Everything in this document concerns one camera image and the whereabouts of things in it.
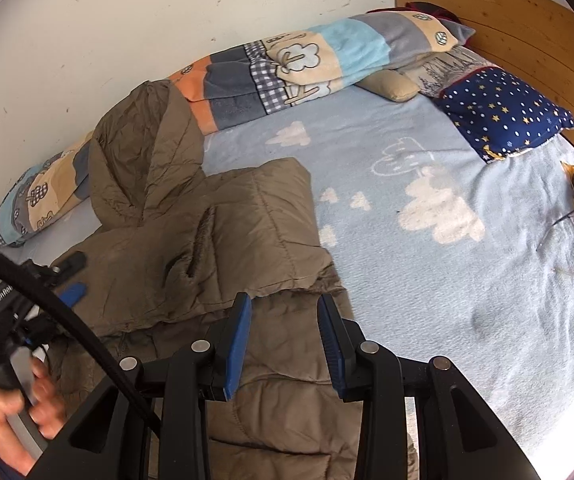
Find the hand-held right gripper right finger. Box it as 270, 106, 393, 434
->
316, 292, 542, 480

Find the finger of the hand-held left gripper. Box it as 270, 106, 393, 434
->
56, 282, 88, 309
48, 251, 88, 282

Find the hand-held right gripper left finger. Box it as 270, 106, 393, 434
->
27, 291, 253, 480

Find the brown quilted jacket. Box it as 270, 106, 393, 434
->
50, 80, 420, 480

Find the small beige pillow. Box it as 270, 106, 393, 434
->
356, 69, 421, 104

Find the navy star-print pillow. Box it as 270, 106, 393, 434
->
437, 66, 574, 164

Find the grey sketch-print pillow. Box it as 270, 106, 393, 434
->
401, 46, 498, 99

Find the patchwork patterned pillow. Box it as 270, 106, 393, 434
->
0, 7, 478, 249

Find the dark red cloth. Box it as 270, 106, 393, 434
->
406, 2, 464, 24

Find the wooden headboard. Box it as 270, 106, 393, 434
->
393, 0, 574, 171

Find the black cable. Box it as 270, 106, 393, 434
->
0, 232, 164, 438

